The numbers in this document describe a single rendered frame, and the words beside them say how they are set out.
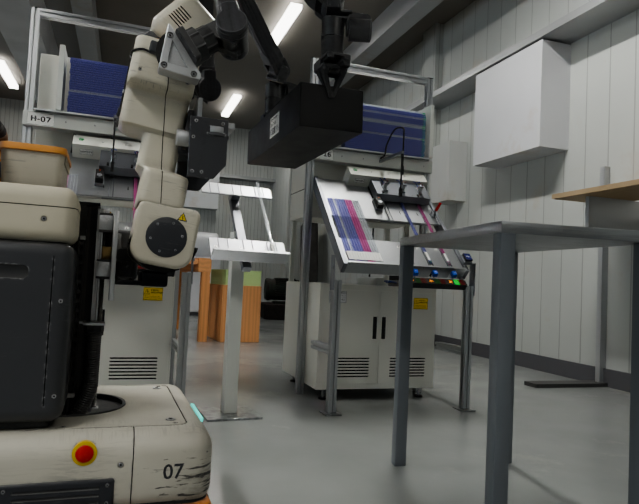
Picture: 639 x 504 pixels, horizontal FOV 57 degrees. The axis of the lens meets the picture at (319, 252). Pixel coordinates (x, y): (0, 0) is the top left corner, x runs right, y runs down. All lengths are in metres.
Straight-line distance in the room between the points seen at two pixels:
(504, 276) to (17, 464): 1.16
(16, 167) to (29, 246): 0.25
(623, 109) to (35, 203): 3.99
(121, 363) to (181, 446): 1.57
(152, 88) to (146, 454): 0.90
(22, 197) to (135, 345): 1.64
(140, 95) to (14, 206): 0.46
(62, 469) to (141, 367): 1.59
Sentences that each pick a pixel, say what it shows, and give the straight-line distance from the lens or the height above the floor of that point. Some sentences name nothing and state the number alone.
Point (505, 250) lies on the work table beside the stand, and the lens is 1.51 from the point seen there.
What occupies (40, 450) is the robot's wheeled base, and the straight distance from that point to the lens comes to 1.42.
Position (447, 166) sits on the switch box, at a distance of 6.07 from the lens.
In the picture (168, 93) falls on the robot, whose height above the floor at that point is 1.10.
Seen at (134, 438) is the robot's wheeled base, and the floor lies 0.26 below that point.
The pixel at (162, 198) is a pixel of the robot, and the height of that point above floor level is 0.82.
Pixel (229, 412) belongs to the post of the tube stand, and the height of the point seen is 0.01.
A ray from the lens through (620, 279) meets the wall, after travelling 4.49.
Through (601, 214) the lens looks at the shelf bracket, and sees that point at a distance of 4.13.
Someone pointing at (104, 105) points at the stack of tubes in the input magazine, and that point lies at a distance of 3.18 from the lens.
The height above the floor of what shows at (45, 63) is 1.67.
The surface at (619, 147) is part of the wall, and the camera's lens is 4.63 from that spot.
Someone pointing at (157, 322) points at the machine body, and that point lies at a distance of 2.95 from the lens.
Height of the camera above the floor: 0.63
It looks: 3 degrees up
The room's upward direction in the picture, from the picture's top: 3 degrees clockwise
